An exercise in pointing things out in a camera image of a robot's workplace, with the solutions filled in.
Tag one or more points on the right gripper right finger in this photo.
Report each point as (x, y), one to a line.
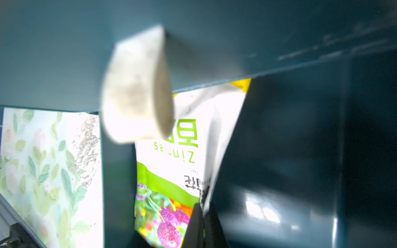
(213, 233)

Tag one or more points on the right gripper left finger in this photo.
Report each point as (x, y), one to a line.
(194, 237)

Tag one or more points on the green zinnia seed bag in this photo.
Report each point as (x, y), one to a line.
(175, 173)

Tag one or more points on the teal bottom drawer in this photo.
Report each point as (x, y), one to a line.
(312, 162)

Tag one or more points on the teal plastic drawer cabinet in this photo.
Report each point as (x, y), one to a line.
(54, 53)

